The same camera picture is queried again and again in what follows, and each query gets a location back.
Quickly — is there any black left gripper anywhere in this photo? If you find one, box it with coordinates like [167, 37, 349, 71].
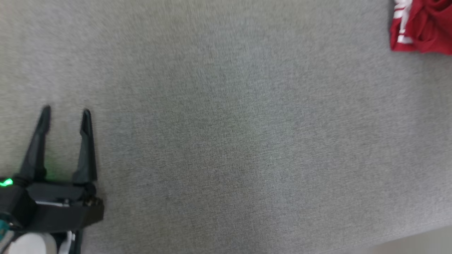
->
[0, 105, 98, 231]

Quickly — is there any red shirt with white sleeves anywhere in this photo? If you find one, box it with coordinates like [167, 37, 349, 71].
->
[389, 0, 452, 56]

